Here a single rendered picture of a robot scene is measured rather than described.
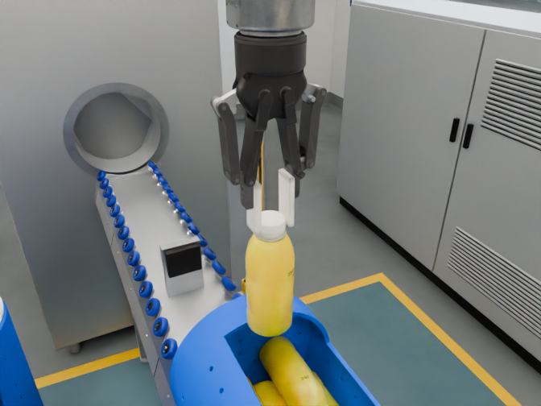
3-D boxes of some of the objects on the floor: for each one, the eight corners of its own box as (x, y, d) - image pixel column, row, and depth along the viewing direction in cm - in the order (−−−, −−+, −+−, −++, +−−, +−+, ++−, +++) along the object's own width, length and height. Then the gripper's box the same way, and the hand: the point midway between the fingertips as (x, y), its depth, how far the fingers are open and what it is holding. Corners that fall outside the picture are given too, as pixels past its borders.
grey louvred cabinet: (389, 190, 372) (417, -4, 301) (688, 399, 201) (918, 64, 130) (332, 204, 353) (347, 0, 282) (609, 447, 182) (827, 85, 111)
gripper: (320, 19, 53) (311, 199, 64) (180, 30, 46) (198, 227, 58) (359, 29, 47) (341, 224, 59) (204, 42, 41) (219, 258, 52)
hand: (270, 203), depth 57 cm, fingers closed on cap, 4 cm apart
